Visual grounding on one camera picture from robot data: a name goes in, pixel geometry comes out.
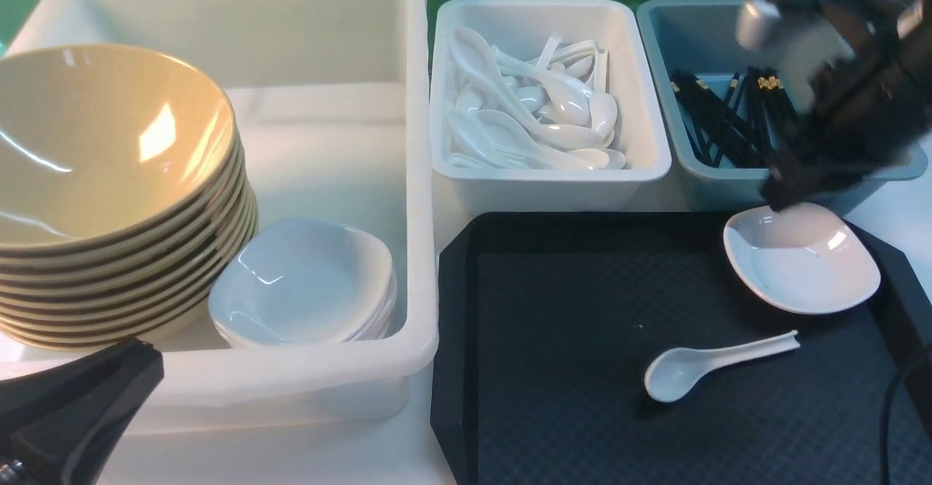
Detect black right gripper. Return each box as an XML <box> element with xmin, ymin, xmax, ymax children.
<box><xmin>735</xmin><ymin>0</ymin><xmax>930</xmax><ymax>212</ymax></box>

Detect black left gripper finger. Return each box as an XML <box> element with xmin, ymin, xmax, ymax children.
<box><xmin>1</xmin><ymin>338</ymin><xmax>165</xmax><ymax>484</ymax></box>

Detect white dish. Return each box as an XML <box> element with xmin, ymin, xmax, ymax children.
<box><xmin>722</xmin><ymin>202</ymin><xmax>882</xmax><ymax>315</ymax></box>

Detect white soup spoon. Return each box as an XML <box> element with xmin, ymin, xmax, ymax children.
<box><xmin>644</xmin><ymin>330</ymin><xmax>801</xmax><ymax>404</ymax></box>

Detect tan noodle bowl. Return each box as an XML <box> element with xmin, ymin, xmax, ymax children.
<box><xmin>1</xmin><ymin>44</ymin><xmax>239</xmax><ymax>253</ymax></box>

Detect pile of black chopsticks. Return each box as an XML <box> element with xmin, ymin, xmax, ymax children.
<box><xmin>670</xmin><ymin>66</ymin><xmax>801</xmax><ymax>169</ymax></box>

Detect blue chopstick bin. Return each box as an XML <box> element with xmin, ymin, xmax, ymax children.
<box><xmin>638</xmin><ymin>0</ymin><xmax>930</xmax><ymax>215</ymax></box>

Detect stack of tan bowls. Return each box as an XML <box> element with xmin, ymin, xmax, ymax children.
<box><xmin>0</xmin><ymin>135</ymin><xmax>260</xmax><ymax>350</ymax></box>

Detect pile of white spoons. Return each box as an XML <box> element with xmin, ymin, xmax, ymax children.
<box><xmin>446</xmin><ymin>27</ymin><xmax>627</xmax><ymax>172</ymax></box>

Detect stack of white dishes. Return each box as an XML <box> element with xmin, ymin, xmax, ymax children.
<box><xmin>208</xmin><ymin>218</ymin><xmax>399</xmax><ymax>348</ymax></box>

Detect black serving tray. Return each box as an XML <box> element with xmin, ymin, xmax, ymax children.
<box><xmin>430</xmin><ymin>213</ymin><xmax>930</xmax><ymax>484</ymax></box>

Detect white spoon bin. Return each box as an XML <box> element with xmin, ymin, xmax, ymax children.
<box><xmin>429</xmin><ymin>0</ymin><xmax>672</xmax><ymax>221</ymax></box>

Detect large white plastic tub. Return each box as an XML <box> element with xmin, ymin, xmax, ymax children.
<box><xmin>7</xmin><ymin>0</ymin><xmax>438</xmax><ymax>436</ymax></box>

